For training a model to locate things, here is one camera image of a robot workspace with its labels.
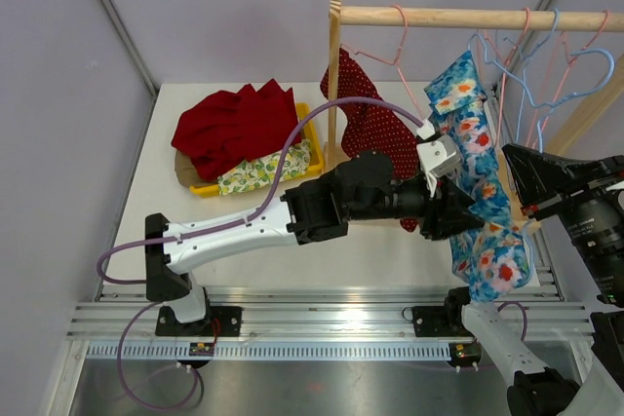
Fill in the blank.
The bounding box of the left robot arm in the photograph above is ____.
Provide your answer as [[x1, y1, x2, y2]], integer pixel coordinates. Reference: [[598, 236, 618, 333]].
[[145, 151, 485, 335]]

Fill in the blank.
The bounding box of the tan khaki skirt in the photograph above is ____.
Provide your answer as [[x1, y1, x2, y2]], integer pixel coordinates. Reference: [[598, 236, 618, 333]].
[[174, 150, 206, 188]]

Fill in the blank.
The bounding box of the purple cable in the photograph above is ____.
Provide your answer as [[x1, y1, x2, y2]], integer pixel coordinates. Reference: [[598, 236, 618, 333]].
[[95, 98, 430, 410], [496, 301, 529, 344]]

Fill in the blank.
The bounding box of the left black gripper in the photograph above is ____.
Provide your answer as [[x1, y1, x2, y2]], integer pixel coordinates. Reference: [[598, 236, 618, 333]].
[[346, 170, 484, 239]]

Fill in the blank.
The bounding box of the pink hanger of tan skirt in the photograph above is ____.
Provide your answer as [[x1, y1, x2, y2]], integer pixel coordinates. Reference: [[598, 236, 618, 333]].
[[526, 9, 611, 150]]

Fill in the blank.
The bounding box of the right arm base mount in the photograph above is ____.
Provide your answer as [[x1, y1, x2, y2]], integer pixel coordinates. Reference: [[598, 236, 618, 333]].
[[402, 286, 483, 373]]

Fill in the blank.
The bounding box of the yellow plastic tray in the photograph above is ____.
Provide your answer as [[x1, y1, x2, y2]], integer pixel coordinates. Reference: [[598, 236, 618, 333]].
[[188, 121, 324, 198]]

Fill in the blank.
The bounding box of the lemon print skirt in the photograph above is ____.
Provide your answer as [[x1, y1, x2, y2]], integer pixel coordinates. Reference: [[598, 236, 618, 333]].
[[217, 138, 312, 196]]

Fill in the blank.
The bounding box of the red polka dot skirt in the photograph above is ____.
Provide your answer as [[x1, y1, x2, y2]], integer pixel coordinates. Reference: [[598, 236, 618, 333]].
[[319, 47, 426, 233]]

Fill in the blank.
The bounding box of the plain red skirt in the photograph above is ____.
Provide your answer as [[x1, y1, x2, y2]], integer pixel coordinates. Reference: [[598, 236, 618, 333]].
[[172, 80, 298, 181]]

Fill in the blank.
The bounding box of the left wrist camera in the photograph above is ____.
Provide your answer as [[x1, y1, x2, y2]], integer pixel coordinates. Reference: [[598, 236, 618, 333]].
[[416, 120, 462, 197]]

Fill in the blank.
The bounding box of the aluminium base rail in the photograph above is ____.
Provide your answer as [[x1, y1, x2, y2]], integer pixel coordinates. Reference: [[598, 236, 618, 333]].
[[65, 288, 594, 362]]

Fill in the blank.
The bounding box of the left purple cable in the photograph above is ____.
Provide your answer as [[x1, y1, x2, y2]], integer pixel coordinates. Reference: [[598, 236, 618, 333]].
[[95, 98, 430, 410]]

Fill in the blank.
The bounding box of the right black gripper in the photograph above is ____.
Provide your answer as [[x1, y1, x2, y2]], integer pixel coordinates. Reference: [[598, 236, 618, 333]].
[[505, 141, 624, 301]]

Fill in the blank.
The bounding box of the pink hanger of red skirt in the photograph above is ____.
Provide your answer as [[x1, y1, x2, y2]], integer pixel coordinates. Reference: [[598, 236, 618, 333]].
[[478, 7, 531, 146]]

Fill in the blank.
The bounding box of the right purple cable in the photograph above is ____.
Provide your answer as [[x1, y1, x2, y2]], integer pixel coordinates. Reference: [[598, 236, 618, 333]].
[[496, 301, 529, 344]]

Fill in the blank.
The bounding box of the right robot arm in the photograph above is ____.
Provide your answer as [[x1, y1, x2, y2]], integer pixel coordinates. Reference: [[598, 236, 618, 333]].
[[442, 144, 623, 415]]

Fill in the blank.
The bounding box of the blue hanger of lemon skirt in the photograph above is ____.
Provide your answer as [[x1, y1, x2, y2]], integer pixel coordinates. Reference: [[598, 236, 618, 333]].
[[490, 7, 561, 148]]

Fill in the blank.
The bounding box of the wooden clothes rack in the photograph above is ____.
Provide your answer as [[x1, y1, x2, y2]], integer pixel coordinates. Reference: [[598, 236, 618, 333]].
[[316, 0, 624, 237]]

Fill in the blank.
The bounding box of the pink hanger of dotted skirt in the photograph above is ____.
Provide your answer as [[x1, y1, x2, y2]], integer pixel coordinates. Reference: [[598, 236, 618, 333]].
[[340, 4, 424, 119]]

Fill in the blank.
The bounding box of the blue floral skirt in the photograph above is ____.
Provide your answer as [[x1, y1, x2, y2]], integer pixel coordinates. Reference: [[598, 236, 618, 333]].
[[425, 51, 532, 302]]

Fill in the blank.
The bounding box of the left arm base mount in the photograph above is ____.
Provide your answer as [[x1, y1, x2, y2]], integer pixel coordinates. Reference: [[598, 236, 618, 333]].
[[154, 288, 243, 369]]

